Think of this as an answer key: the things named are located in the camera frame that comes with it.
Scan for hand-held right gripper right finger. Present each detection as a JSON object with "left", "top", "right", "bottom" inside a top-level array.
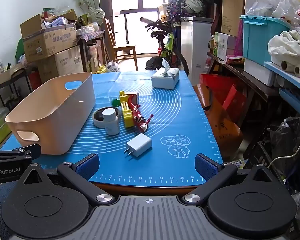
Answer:
[{"left": 181, "top": 154, "right": 278, "bottom": 205}]

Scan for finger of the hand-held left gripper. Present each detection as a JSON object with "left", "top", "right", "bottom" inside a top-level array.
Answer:
[{"left": 0, "top": 143, "right": 42, "bottom": 161}]

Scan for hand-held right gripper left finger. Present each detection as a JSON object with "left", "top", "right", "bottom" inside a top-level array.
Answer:
[{"left": 20, "top": 153, "right": 115, "bottom": 205}]

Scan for beige plastic basket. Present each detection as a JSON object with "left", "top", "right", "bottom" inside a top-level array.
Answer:
[{"left": 5, "top": 72, "right": 96, "bottom": 155}]

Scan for white pill bottle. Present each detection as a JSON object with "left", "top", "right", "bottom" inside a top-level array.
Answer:
[{"left": 102, "top": 108, "right": 121, "bottom": 136}]

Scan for white plug charger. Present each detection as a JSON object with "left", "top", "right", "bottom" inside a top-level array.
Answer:
[{"left": 125, "top": 133, "right": 152, "bottom": 158}]

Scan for yellow plastic clamp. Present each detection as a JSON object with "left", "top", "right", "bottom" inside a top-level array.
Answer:
[{"left": 119, "top": 91, "right": 136, "bottom": 128}]

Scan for red handled pliers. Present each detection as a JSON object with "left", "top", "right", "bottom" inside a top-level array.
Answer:
[{"left": 128, "top": 93, "right": 154, "bottom": 133}]

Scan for orange paper bag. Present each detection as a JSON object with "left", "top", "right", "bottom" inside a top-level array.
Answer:
[{"left": 194, "top": 84, "right": 243, "bottom": 156}]

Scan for white tape roll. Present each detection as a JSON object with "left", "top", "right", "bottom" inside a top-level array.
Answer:
[{"left": 92, "top": 107, "right": 122, "bottom": 128}]

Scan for black metal rack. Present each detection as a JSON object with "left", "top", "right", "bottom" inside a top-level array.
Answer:
[{"left": 0, "top": 67, "right": 33, "bottom": 111}]

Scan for blue silicone mat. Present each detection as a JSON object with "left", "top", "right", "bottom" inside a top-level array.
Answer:
[{"left": 0, "top": 70, "right": 224, "bottom": 187}]

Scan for cardboard box with bottles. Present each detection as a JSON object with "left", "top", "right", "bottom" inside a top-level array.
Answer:
[{"left": 0, "top": 64, "right": 25, "bottom": 86}]

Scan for red paper bag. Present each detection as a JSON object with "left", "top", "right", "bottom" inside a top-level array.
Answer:
[{"left": 199, "top": 74, "right": 248, "bottom": 123}]

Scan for white tissue box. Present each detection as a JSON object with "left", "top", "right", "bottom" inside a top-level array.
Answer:
[{"left": 151, "top": 60, "right": 180, "bottom": 90}]

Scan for dark wooden side table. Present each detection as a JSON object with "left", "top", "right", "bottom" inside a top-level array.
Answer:
[{"left": 207, "top": 52, "right": 282, "bottom": 140}]

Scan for yellow plastic jug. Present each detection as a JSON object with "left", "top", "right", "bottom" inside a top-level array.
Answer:
[{"left": 92, "top": 65, "right": 108, "bottom": 74}]

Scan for grey plastic bag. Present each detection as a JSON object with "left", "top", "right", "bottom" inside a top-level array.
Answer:
[{"left": 106, "top": 61, "right": 120, "bottom": 72}]

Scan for white foam box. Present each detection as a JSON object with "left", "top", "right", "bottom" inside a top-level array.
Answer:
[{"left": 243, "top": 58, "right": 276, "bottom": 87}]

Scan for open cardboard box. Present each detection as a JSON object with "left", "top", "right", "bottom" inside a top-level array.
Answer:
[{"left": 20, "top": 14, "right": 77, "bottom": 63}]

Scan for light blue shelf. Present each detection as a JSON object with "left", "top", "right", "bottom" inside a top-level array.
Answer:
[{"left": 264, "top": 61, "right": 300, "bottom": 121}]

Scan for green and white carton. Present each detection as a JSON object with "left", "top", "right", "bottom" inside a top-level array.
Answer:
[{"left": 213, "top": 32, "right": 237, "bottom": 61}]

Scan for wooden chair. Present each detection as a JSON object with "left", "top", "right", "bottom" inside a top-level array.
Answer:
[{"left": 104, "top": 17, "right": 138, "bottom": 71}]

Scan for cluttered wooden table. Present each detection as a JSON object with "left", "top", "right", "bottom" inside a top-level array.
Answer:
[{"left": 76, "top": 29, "right": 107, "bottom": 73}]

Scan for green and black bicycle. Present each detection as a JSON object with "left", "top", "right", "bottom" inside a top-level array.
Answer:
[{"left": 139, "top": 14, "right": 190, "bottom": 77}]

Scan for teal storage bin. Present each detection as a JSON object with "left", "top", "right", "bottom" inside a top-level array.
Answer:
[{"left": 240, "top": 15, "right": 292, "bottom": 67}]

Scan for white cloth bag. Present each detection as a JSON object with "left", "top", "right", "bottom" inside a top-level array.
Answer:
[{"left": 267, "top": 30, "right": 300, "bottom": 65}]

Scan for narrow brown cardboard box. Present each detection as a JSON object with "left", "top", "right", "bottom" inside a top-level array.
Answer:
[{"left": 221, "top": 0, "right": 248, "bottom": 37}]

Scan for pile of white plastic bags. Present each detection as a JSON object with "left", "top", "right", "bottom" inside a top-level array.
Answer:
[{"left": 244, "top": 0, "right": 300, "bottom": 29}]

